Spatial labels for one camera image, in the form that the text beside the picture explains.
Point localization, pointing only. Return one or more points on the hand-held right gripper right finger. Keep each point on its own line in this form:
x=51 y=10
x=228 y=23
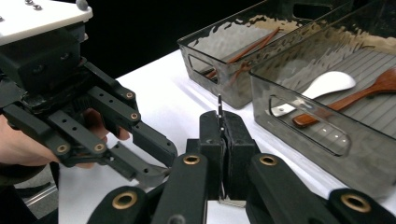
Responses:
x=238 y=149

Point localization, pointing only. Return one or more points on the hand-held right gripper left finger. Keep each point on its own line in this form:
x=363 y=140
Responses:
x=214 y=149

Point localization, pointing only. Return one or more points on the silver serrated table knife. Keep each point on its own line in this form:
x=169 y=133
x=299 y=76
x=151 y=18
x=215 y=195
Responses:
x=220 y=107

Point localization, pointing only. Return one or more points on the brown wooden chopstick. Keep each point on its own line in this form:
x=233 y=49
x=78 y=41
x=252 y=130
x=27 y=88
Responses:
x=270 y=34
x=249 y=49

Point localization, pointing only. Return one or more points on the white ceramic spoon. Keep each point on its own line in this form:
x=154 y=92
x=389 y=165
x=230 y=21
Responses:
x=330 y=82

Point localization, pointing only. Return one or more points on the brown wooden spoon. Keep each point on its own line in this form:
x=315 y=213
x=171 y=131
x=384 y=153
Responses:
x=386 y=82

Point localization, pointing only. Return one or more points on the aluminium floor rail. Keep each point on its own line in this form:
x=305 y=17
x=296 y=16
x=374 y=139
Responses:
x=40 y=197

